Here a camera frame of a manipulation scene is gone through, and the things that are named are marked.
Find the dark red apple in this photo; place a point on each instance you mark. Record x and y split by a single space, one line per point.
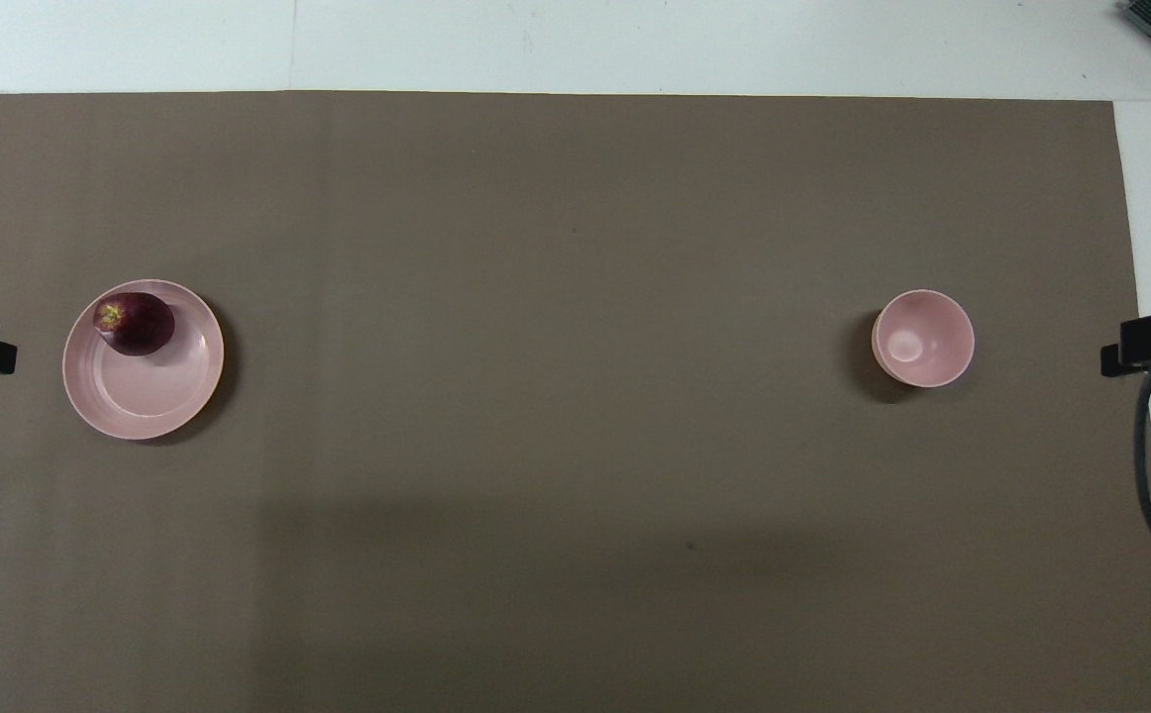
140 327

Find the pink plate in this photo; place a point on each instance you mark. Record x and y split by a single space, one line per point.
150 391

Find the pink bowl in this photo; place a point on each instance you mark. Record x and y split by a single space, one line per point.
924 339

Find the brown table mat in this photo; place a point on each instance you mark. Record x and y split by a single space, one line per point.
556 297

